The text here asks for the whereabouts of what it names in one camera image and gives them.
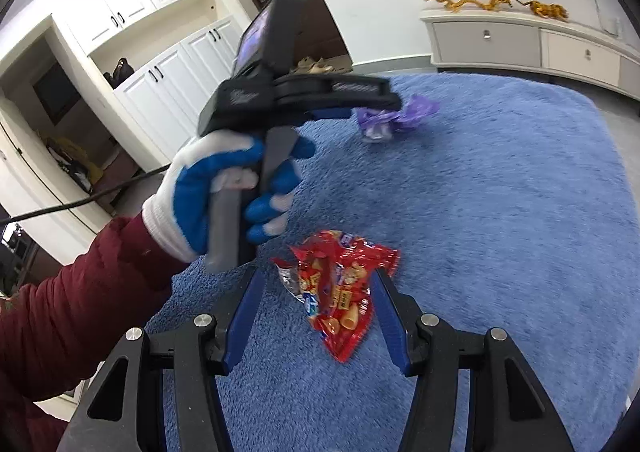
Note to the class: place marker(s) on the yellow black bag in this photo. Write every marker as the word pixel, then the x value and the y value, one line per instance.
pixel 75 161

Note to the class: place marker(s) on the grey white television cabinet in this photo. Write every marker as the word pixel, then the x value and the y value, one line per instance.
pixel 487 44

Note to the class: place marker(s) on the white lower cabinet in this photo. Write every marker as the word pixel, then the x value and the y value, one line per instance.
pixel 175 81

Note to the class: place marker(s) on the blue fluffy blanket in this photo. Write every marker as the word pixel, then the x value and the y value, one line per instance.
pixel 500 232

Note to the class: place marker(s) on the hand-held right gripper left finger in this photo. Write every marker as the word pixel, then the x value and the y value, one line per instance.
pixel 245 317

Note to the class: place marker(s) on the dark handbag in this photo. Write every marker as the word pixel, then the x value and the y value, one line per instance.
pixel 119 72

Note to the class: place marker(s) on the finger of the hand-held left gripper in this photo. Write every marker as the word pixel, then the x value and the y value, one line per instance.
pixel 327 114
pixel 340 89

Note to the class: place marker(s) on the red snack packet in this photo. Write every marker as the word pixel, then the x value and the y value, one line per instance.
pixel 345 282

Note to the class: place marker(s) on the person's left hand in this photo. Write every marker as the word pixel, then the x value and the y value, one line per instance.
pixel 185 202

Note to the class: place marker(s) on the person's left forearm red sleeve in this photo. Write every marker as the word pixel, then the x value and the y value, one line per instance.
pixel 65 312

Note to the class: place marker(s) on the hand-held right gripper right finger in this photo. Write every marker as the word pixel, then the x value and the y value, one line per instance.
pixel 387 322

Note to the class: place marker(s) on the white power strip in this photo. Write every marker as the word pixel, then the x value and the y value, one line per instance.
pixel 616 26

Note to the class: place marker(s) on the golden tiger figurine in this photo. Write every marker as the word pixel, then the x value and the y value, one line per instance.
pixel 547 10

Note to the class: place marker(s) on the golden dragon figurine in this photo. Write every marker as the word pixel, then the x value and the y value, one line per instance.
pixel 460 1

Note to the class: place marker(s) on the beige slippers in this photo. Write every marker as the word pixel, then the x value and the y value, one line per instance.
pixel 312 65

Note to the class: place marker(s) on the purple plastic wrapper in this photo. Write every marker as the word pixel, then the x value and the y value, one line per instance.
pixel 415 109

